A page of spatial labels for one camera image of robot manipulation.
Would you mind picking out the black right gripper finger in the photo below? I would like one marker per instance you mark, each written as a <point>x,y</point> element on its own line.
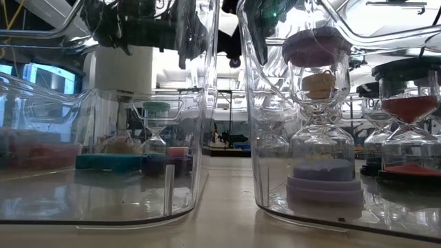
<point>262,50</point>
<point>231,43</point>

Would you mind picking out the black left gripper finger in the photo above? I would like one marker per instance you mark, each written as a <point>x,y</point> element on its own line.
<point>183,34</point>
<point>198,27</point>

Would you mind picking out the orange hourglass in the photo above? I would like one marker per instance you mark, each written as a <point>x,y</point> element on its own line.
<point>318,84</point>

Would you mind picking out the teal hourglass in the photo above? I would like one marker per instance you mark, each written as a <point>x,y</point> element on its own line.
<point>156,106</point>

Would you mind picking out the black hourglass marked ten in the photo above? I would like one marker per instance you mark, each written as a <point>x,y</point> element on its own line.
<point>373,103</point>

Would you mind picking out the lavender capped hourglass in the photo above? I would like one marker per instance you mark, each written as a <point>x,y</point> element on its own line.
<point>324,172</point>

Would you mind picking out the teal box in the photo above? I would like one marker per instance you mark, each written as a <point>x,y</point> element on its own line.
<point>108,162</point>

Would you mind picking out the red rectangular box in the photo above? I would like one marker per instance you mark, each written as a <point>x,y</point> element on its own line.
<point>38,156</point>
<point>74,151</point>

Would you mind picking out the black capped red hourglass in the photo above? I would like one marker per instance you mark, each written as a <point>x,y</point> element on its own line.
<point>410,108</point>

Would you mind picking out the clear plastic bin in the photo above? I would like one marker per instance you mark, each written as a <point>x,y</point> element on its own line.
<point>103,199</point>
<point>379,213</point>
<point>41,137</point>

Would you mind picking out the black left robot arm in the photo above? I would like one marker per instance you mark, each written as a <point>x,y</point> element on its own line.
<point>103,20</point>

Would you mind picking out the white cylinder shade lamp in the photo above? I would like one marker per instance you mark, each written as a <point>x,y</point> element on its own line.
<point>117,69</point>

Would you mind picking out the black mounted device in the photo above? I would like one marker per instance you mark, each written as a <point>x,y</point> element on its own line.
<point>355,63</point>

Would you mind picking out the dark background workbench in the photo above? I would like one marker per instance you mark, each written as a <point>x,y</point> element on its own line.
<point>227,151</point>

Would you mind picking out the lit monitor screen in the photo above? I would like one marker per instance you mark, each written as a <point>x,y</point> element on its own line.
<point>51,79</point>

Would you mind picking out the small black overhead camera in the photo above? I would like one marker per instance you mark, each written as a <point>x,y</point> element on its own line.
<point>235,62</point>

